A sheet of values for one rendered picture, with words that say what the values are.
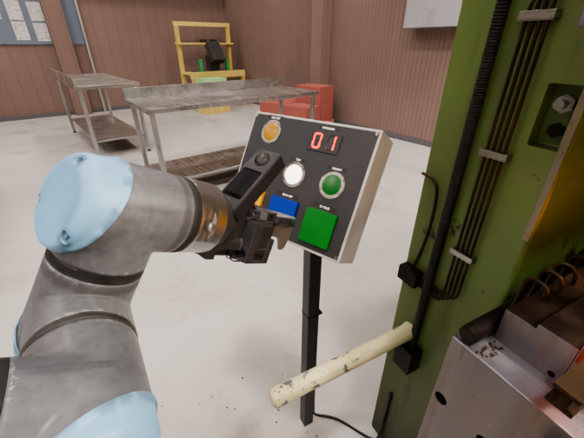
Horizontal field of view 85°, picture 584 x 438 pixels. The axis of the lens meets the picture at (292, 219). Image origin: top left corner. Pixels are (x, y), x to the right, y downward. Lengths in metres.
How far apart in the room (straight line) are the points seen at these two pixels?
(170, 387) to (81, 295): 1.37
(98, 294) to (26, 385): 0.11
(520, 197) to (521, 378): 0.31
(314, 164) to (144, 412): 0.56
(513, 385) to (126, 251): 0.55
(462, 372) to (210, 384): 1.22
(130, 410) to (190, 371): 1.46
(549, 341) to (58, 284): 0.62
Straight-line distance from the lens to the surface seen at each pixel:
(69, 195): 0.32
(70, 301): 0.35
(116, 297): 0.36
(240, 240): 0.46
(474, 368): 0.64
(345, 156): 0.68
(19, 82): 8.56
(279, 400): 0.84
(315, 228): 0.67
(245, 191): 0.44
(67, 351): 0.30
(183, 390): 1.67
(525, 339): 0.63
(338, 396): 1.60
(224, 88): 3.95
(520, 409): 0.63
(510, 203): 0.73
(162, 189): 0.34
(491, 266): 0.79
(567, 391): 0.50
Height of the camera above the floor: 1.35
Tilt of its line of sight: 29 degrees down
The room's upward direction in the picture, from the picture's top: straight up
